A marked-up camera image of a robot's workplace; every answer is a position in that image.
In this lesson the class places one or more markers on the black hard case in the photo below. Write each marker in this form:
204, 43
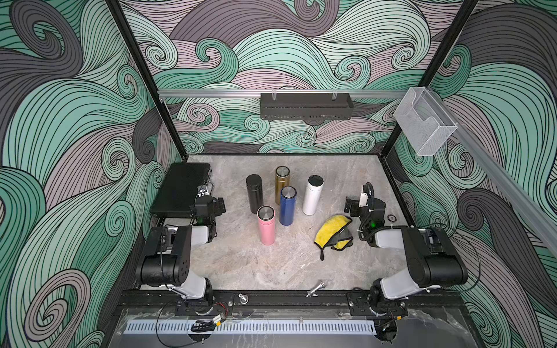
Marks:
179, 189

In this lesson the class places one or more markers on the clear acrylic wall holder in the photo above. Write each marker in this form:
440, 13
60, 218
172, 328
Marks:
425, 120

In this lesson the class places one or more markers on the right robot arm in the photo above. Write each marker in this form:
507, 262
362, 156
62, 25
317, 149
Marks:
432, 262

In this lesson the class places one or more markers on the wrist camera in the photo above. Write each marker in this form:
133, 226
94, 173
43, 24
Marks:
367, 196
205, 190

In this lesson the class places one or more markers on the black thermos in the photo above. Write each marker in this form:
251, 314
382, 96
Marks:
255, 192

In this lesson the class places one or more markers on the silver knob on rail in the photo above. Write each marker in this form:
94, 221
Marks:
244, 299

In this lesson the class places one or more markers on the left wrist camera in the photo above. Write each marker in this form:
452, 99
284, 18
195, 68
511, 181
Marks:
205, 190

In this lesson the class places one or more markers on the pink thermos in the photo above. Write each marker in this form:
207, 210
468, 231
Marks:
266, 222

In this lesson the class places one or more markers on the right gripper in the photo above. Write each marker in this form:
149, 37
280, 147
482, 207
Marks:
353, 204

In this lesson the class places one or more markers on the black wall shelf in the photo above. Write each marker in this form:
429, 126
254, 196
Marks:
306, 106

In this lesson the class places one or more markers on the white thermos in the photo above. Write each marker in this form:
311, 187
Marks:
312, 194

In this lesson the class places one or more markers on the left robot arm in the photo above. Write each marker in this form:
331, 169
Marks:
166, 259

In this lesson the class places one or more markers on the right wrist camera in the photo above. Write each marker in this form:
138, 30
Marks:
367, 196

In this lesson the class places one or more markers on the white slotted cable duct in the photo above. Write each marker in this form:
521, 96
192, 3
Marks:
257, 326

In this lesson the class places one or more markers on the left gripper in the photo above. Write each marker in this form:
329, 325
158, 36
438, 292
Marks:
217, 206

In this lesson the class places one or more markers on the blue thermos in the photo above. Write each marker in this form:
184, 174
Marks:
288, 198

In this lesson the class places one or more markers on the yellow grey cleaning cloth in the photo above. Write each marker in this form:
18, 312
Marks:
334, 234

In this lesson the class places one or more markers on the gold thermos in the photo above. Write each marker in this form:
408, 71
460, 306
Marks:
282, 179

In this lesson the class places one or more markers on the silver bolt on rail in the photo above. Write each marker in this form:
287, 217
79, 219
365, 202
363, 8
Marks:
319, 286

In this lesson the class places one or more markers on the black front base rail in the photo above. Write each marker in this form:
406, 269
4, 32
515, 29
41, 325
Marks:
356, 300

